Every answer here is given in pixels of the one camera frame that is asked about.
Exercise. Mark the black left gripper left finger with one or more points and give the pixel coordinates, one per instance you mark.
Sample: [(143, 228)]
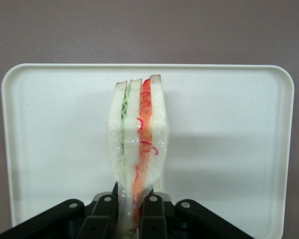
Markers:
[(64, 219)]

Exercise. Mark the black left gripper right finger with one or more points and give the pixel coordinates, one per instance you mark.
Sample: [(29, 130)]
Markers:
[(179, 219)]

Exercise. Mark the triangle sandwich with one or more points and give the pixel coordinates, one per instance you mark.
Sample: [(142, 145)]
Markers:
[(132, 124)]

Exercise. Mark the cream plastic serving tray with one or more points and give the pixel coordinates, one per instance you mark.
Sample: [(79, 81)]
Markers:
[(52, 124)]

